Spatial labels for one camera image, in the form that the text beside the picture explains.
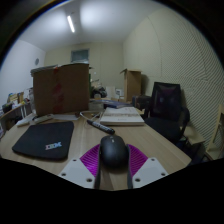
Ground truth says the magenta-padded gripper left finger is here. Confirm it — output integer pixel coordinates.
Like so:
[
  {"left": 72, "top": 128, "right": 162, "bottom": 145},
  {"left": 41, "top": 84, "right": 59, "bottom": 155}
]
[{"left": 57, "top": 143, "right": 102, "bottom": 190}]

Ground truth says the blue folder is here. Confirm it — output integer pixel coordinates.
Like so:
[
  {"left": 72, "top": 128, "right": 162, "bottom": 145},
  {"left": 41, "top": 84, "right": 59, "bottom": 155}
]
[{"left": 99, "top": 99, "right": 133, "bottom": 110}]

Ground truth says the black mouse pad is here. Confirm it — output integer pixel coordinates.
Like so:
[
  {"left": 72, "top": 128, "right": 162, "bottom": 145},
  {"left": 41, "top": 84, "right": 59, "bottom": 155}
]
[{"left": 11, "top": 120, "right": 75, "bottom": 161}]

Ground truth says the cluttered shelf unit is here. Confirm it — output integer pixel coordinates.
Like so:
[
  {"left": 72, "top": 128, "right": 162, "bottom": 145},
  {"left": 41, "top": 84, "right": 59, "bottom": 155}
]
[{"left": 0, "top": 89, "right": 34, "bottom": 135}]

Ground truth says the black computer mouse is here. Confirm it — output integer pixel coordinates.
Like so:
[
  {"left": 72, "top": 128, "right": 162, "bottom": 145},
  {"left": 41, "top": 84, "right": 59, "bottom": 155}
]
[{"left": 99, "top": 134, "right": 130, "bottom": 169}]

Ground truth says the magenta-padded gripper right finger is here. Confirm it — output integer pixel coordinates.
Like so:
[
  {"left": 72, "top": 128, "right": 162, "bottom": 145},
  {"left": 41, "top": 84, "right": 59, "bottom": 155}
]
[{"left": 126, "top": 143, "right": 169, "bottom": 190}]

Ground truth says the white book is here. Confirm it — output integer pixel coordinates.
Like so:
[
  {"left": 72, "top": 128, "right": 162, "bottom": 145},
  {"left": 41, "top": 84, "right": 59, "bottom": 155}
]
[{"left": 99, "top": 106, "right": 146, "bottom": 127}]

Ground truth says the large brown cardboard box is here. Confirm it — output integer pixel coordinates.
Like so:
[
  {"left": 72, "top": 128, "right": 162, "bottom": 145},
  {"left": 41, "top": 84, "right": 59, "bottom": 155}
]
[{"left": 32, "top": 63, "right": 91, "bottom": 117}]

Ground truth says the black marker pen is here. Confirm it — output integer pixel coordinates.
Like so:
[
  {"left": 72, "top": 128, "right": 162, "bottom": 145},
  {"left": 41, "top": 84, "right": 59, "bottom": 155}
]
[{"left": 86, "top": 119, "right": 116, "bottom": 135}]

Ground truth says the tall open cardboard box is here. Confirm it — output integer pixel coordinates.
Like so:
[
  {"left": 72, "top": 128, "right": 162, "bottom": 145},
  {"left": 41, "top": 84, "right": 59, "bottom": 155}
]
[{"left": 120, "top": 68, "right": 142, "bottom": 102}]

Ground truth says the white flat remote control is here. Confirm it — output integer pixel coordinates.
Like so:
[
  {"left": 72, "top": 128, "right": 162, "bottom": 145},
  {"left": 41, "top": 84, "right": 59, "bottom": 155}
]
[{"left": 15, "top": 117, "right": 34, "bottom": 128}]

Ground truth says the white cable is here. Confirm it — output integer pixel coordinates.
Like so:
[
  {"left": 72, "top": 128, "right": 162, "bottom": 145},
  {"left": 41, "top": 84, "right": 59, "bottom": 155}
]
[{"left": 79, "top": 111, "right": 102, "bottom": 122}]

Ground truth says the ceiling tube light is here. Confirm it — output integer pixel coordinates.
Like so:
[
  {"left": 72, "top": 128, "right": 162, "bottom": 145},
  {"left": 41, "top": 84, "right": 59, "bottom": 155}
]
[{"left": 66, "top": 14, "right": 76, "bottom": 34}]

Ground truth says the black office chair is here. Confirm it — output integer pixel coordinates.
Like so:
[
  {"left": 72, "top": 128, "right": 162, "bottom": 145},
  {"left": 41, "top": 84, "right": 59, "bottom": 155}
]
[{"left": 143, "top": 81, "right": 191, "bottom": 145}]

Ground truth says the light wooden chair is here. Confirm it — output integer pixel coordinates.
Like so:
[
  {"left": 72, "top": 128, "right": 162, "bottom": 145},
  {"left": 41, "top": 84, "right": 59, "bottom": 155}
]
[{"left": 204, "top": 103, "right": 224, "bottom": 161}]

